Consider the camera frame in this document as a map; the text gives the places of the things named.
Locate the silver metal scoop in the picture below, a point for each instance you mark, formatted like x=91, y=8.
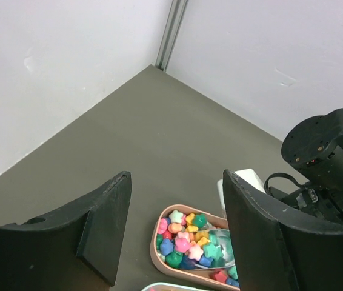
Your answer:
x=221, y=254

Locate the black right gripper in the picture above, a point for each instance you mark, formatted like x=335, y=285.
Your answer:
x=314, y=148

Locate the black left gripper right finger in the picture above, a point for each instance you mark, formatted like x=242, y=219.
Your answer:
x=277, y=247

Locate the pink candy tray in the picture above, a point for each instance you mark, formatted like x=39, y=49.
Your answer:
x=177, y=246

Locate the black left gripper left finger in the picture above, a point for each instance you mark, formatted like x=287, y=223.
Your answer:
x=74, y=247

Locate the light blue candy tray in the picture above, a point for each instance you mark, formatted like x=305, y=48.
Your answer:
x=164, y=287

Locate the aluminium right frame post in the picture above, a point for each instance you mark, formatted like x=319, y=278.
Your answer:
x=170, y=34

